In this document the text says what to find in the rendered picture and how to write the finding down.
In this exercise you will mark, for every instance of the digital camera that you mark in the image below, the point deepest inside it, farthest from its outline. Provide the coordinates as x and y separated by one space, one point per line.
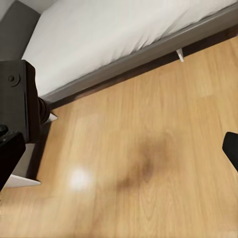
21 110

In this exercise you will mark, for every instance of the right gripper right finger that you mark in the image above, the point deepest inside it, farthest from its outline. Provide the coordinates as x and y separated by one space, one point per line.
230 148

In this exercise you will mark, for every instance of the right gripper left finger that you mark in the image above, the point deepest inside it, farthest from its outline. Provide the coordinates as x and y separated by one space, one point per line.
12 148

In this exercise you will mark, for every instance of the bed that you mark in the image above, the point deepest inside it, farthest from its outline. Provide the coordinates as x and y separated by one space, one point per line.
76 44

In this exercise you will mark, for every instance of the nightstand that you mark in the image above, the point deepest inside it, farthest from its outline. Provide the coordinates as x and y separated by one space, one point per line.
17 178

